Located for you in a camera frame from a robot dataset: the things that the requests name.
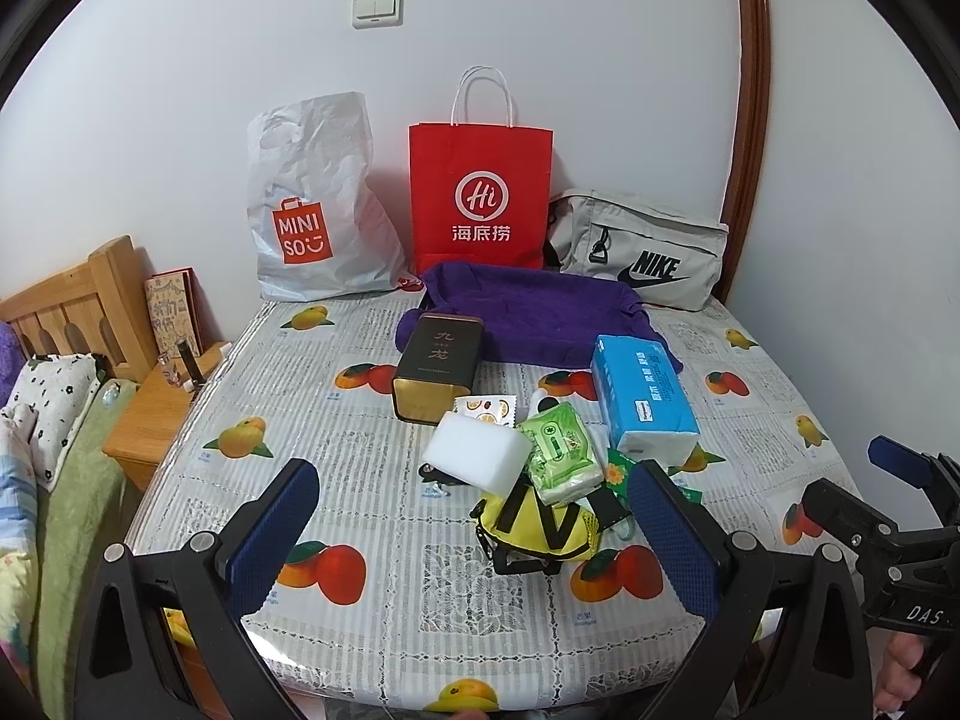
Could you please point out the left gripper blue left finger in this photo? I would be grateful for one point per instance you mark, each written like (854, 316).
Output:
(263, 532)

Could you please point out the person's right hand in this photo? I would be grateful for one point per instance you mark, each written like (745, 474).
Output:
(897, 681)

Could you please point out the striped colourful bedding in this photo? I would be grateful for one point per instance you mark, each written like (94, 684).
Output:
(18, 525)

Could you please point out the fruit print sticker packet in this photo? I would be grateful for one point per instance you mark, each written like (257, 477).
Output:
(495, 409)

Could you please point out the patterned notebook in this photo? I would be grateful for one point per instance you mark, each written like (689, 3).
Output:
(171, 308)

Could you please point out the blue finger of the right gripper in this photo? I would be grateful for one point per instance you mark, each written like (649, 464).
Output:
(843, 515)
(900, 461)

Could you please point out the red Haidilao paper bag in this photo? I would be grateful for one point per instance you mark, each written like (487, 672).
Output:
(479, 192)

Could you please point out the dark green tea tin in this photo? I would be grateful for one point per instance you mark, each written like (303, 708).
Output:
(437, 366)

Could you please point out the yellow black pouch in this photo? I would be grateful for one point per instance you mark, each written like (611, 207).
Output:
(520, 534)

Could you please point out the dark green sachet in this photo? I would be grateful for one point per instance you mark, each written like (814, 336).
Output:
(617, 469)

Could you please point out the fruit pattern tablecloth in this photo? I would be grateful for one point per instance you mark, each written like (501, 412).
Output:
(400, 602)

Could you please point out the small glass bottle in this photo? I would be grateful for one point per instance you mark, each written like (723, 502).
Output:
(170, 371)

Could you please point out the purple towel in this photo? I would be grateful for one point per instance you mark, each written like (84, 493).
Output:
(536, 317)

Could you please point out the white wall switch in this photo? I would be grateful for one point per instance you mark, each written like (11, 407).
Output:
(376, 13)

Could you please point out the blue tissue pack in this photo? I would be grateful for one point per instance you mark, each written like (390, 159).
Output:
(642, 402)

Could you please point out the white sponge block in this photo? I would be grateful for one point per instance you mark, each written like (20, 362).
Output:
(486, 456)

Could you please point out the white Miniso plastic bag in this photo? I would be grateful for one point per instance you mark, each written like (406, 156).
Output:
(318, 229)

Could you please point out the white dotted pillow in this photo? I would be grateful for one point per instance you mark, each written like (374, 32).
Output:
(59, 391)

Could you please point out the green blanket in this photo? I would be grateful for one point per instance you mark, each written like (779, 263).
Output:
(90, 507)

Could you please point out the purple plush toy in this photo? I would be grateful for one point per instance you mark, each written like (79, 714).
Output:
(12, 361)

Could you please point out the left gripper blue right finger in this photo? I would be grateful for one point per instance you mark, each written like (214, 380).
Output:
(670, 524)

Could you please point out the wooden headboard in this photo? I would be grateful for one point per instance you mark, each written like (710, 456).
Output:
(97, 307)

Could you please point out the green wet wipes pack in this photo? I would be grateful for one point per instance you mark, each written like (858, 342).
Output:
(562, 465)

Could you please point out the grey Nike bag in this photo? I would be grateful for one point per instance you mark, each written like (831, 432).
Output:
(668, 258)

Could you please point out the brown wooden door frame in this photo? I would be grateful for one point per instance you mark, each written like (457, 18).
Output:
(748, 146)

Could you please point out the wooden nightstand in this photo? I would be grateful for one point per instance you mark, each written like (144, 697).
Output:
(142, 435)

